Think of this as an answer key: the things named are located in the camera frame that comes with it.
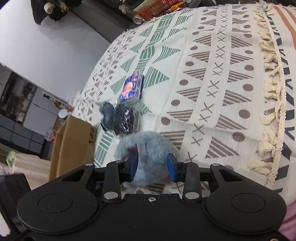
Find grey fluffy plush toy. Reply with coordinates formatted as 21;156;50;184
114;131;178;189

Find black stitched fabric piece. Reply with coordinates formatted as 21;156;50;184
113;104;140;136

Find blue denim fabric piece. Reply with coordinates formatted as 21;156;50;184
100;102;115;131

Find blue planet tissue pack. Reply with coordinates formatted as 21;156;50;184
119;71;144;105

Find brown cardboard box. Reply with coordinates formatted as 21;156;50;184
48;116;97;181

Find white round canister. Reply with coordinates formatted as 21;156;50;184
58;109;69;119

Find patterned white bed blanket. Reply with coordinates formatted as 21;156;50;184
73;2;295;204

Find red plastic basket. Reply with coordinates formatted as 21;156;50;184
134;0;184;20

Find dark hanging clothes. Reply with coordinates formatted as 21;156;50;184
30;0;82;25

